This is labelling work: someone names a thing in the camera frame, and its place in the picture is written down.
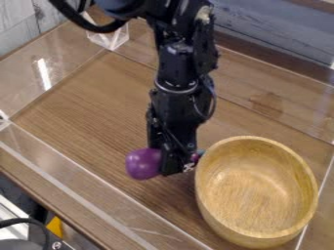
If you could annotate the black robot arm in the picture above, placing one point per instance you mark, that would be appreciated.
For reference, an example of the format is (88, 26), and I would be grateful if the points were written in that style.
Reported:
(182, 24)

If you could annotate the brown wooden bowl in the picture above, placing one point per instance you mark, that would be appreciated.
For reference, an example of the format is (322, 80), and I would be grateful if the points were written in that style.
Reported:
(255, 191)

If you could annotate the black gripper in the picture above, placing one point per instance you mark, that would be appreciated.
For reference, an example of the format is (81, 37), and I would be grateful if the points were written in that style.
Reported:
(173, 116)

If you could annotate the clear acrylic tray wall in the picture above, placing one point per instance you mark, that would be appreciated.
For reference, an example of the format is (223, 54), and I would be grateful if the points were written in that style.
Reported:
(75, 100)

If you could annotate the clear acrylic corner bracket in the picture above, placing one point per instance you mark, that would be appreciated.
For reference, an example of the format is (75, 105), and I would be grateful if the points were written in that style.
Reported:
(111, 41)

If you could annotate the purple toy eggplant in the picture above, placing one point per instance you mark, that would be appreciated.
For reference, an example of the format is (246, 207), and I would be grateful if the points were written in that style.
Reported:
(143, 163)

